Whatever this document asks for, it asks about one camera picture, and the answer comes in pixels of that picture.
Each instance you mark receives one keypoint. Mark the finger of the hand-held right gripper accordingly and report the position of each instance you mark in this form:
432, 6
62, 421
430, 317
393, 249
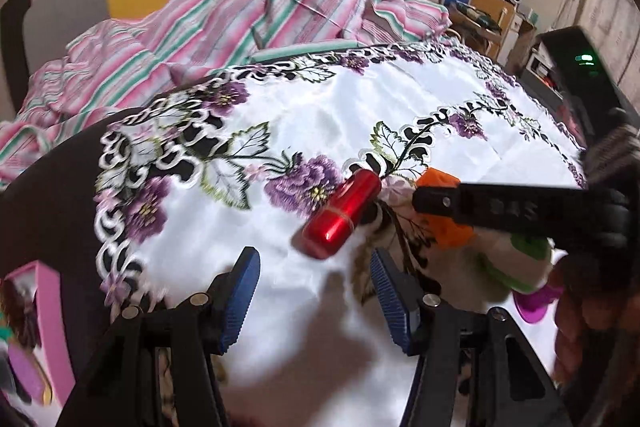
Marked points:
442, 203

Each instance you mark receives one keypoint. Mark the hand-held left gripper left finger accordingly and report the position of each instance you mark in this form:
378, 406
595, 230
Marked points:
240, 297

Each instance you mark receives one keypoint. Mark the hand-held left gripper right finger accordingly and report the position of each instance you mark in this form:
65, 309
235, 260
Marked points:
395, 302

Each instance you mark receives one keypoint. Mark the orange plastic block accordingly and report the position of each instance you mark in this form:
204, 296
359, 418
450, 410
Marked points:
452, 234

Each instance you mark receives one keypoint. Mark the white bottle with green cap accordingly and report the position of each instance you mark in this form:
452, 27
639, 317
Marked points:
515, 262

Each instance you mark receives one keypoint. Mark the small purple plastic piece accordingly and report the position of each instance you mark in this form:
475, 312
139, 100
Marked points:
535, 307

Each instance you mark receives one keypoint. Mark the red metal cylinder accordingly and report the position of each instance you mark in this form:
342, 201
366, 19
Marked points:
340, 217

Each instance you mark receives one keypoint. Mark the pink rimmed white tray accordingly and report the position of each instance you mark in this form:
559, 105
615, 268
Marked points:
50, 307

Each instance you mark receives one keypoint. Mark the person's right hand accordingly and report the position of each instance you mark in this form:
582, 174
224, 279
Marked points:
600, 307

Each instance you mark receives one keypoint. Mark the white floral embroidered tablecloth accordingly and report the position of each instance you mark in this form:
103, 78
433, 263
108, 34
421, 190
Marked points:
350, 107

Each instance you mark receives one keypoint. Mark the wooden desk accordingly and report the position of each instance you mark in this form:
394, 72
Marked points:
487, 2

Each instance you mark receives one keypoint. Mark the pink green striped blanket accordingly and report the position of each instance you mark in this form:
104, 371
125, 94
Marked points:
200, 22

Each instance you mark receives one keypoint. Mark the black rolled mat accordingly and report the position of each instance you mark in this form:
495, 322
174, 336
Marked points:
15, 47

